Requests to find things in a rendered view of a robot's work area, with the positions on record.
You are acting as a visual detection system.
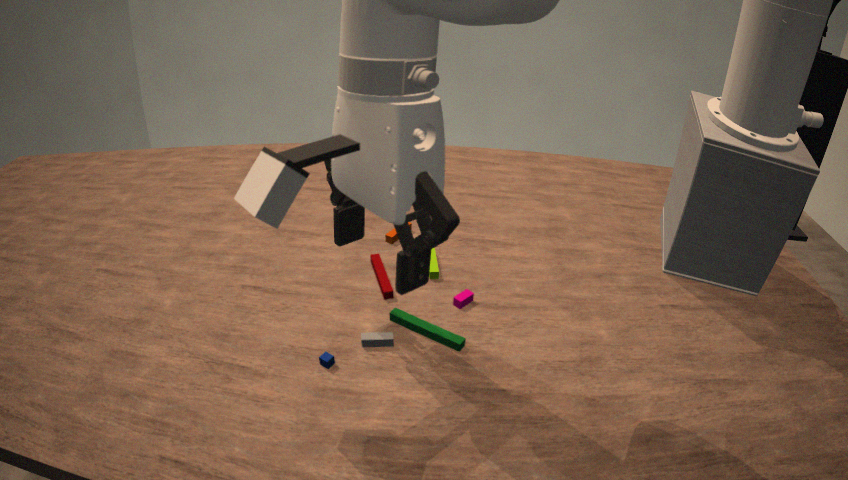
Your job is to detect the red rod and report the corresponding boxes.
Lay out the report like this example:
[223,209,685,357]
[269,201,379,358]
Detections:
[370,254,394,300]

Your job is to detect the small magenta block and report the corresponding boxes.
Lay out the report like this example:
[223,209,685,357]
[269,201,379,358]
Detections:
[453,289,474,309]

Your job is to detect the orange rod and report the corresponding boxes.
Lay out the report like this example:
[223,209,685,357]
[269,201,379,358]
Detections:
[385,222,412,244]

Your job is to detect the small blue cube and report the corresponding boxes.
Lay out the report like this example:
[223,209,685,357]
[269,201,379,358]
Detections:
[319,351,335,369]

